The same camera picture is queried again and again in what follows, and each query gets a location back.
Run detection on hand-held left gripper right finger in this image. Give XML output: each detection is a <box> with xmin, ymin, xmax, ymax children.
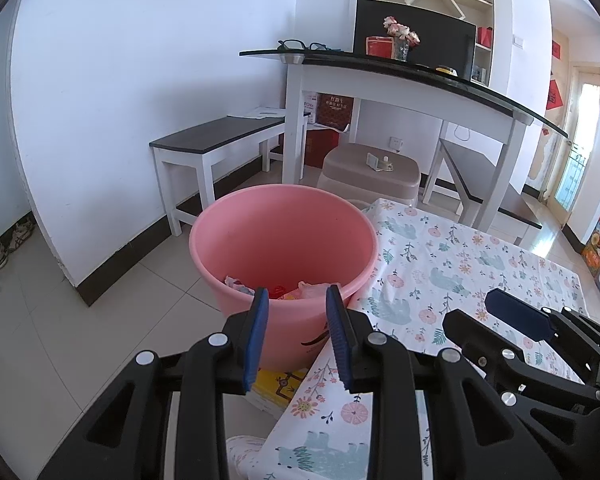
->
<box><xmin>326</xmin><ymin>285</ymin><xmax>563</xmax><ymax>480</ymax></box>

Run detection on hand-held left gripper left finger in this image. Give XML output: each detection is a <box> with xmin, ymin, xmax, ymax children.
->
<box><xmin>36</xmin><ymin>287</ymin><xmax>271</xmax><ymax>480</ymax></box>

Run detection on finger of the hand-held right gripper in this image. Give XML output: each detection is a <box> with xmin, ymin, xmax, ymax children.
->
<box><xmin>485</xmin><ymin>289</ymin><xmax>600</xmax><ymax>376</ymax></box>
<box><xmin>442</xmin><ymin>309</ymin><xmax>600</xmax><ymax>411</ymax></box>

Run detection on pink plastic bucket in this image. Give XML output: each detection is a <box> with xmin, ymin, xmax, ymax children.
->
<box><xmin>189</xmin><ymin>184</ymin><xmax>379</xmax><ymax>372</ymax></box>

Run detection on yellow patterned box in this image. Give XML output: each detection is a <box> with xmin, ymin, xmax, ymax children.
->
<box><xmin>250</xmin><ymin>367</ymin><xmax>311</xmax><ymax>413</ymax></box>

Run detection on pink plastic bag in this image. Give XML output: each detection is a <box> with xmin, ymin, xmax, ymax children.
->
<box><xmin>297</xmin><ymin>281</ymin><xmax>332</xmax><ymax>302</ymax></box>

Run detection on floral tablecloth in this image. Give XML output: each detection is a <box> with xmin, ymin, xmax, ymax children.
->
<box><xmin>267</xmin><ymin>198</ymin><xmax>593</xmax><ymax>480</ymax></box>

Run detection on white pink patterned cloth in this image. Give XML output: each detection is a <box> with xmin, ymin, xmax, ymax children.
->
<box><xmin>225</xmin><ymin>435</ymin><xmax>269</xmax><ymax>480</ymax></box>

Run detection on dark top white bench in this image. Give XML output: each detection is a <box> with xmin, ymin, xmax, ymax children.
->
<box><xmin>422</xmin><ymin>137</ymin><xmax>545</xmax><ymax>246</ymax></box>
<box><xmin>149</xmin><ymin>114</ymin><xmax>312</xmax><ymax>237</ymax></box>

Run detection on beige plastic stool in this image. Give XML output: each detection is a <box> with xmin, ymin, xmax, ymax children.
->
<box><xmin>316</xmin><ymin>142</ymin><xmax>422</xmax><ymax>206</ymax></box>

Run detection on glass balcony door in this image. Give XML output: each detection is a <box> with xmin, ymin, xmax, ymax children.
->
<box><xmin>550</xmin><ymin>62</ymin><xmax>600</xmax><ymax>221</ymax></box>

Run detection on plain red carton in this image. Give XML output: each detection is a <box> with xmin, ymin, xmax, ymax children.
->
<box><xmin>305</xmin><ymin>127</ymin><xmax>341</xmax><ymax>169</ymax></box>

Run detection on white table with glass top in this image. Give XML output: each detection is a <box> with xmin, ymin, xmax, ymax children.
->
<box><xmin>239</xmin><ymin>49</ymin><xmax>570</xmax><ymax>233</ymax></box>

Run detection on red diamond paper decoration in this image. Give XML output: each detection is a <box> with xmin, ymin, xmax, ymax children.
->
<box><xmin>545</xmin><ymin>80</ymin><xmax>564</xmax><ymax>111</ymax></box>

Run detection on white paper sheet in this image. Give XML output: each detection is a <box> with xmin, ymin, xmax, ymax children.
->
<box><xmin>227</xmin><ymin>105</ymin><xmax>286</xmax><ymax>121</ymax></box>

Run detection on dark red carton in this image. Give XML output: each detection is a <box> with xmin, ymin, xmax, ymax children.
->
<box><xmin>316</xmin><ymin>94</ymin><xmax>355</xmax><ymax>131</ymax></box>

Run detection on white red carton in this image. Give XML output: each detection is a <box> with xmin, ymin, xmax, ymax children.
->
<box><xmin>302</xmin><ymin>91</ymin><xmax>322</xmax><ymax>124</ymax></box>

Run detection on row of shoes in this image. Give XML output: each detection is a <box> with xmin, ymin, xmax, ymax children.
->
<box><xmin>0</xmin><ymin>217</ymin><xmax>37</xmax><ymax>327</ymax></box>

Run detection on black monitor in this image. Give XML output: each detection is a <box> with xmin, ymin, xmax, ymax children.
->
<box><xmin>352</xmin><ymin>0</ymin><xmax>477</xmax><ymax>81</ymax></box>

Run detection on red white box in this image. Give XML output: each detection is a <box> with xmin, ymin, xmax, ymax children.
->
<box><xmin>365</xmin><ymin>35</ymin><xmax>397</xmax><ymax>59</ymax></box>

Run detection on black eyeglasses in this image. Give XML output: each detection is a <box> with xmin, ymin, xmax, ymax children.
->
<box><xmin>277</xmin><ymin>39</ymin><xmax>331</xmax><ymax>54</ymax></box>

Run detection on flower bouquet in vase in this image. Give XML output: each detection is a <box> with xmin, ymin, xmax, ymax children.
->
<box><xmin>384</xmin><ymin>16</ymin><xmax>421</xmax><ymax>62</ymax></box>

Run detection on white shelf unit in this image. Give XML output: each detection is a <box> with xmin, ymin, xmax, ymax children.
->
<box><xmin>372</xmin><ymin>0</ymin><xmax>496</xmax><ymax>86</ymax></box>

